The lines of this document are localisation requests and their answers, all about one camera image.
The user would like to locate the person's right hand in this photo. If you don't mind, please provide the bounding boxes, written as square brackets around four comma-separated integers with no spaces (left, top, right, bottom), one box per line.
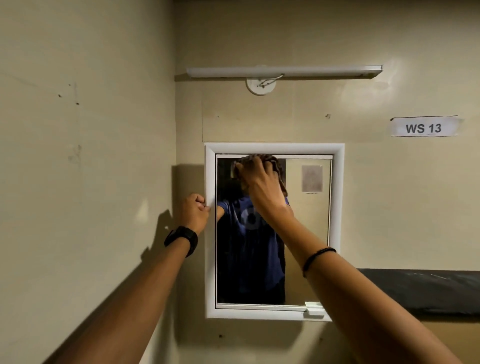
[233,155,295,223]

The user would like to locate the person's left hand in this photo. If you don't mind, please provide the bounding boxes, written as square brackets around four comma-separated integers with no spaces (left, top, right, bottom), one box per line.
[179,193,212,236]

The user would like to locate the brown cleaning cloth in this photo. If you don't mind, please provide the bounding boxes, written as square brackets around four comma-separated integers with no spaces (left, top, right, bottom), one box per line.
[230,153,289,199]

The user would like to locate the white framed wall mirror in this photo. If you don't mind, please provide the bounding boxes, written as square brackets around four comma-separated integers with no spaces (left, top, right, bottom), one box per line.
[204,142,345,323]

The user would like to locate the person's right forearm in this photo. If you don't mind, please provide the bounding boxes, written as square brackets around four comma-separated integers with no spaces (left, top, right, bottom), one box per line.
[259,204,464,364]

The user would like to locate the person's left forearm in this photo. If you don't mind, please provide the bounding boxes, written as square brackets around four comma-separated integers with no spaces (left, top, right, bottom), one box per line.
[48,237,193,364]

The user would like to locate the black wristwatch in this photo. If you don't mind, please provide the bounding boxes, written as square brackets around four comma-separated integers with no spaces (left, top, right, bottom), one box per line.
[164,226,199,258]

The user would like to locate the white tube light fixture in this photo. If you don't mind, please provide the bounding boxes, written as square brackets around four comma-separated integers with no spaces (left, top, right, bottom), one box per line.
[186,65,384,80]

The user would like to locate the white mirror latch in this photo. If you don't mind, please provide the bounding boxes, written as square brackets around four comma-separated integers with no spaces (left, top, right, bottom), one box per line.
[304,301,326,317]

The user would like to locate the black ledge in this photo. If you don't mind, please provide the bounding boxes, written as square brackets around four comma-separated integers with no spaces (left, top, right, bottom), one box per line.
[358,268,480,318]

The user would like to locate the round white wall cap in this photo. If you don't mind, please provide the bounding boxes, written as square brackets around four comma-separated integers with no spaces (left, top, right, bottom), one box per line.
[245,76,278,97]

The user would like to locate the thin light wire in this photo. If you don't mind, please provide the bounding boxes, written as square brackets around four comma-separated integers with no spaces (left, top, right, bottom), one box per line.
[258,73,285,89]

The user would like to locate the black beaded bracelet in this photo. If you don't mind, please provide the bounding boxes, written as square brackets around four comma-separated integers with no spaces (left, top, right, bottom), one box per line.
[302,247,337,279]

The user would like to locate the white paper wall label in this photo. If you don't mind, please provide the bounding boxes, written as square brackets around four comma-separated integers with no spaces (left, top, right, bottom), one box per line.
[389,115,461,138]

